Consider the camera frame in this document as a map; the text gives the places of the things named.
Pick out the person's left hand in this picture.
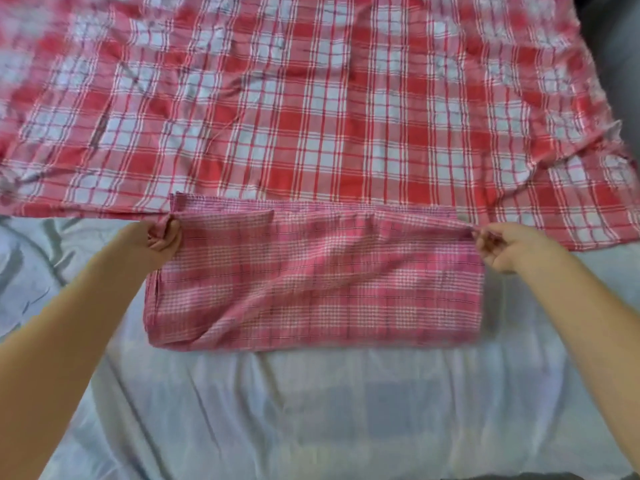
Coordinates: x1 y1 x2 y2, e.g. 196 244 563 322
117 213 186 279

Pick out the person's right hand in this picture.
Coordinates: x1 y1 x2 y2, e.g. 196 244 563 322
471 221 558 277

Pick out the pink gingham sheet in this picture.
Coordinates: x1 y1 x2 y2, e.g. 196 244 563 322
142 191 489 354

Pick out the red white plaid cloth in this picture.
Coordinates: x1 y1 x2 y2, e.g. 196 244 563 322
0 0 640 254

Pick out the person's right forearm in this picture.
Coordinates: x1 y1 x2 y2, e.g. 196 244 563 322
513 251 640 468

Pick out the person's left forearm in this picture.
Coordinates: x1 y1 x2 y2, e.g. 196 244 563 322
0 253 153 480

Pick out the white bed sheet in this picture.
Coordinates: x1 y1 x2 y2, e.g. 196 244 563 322
0 213 640 480

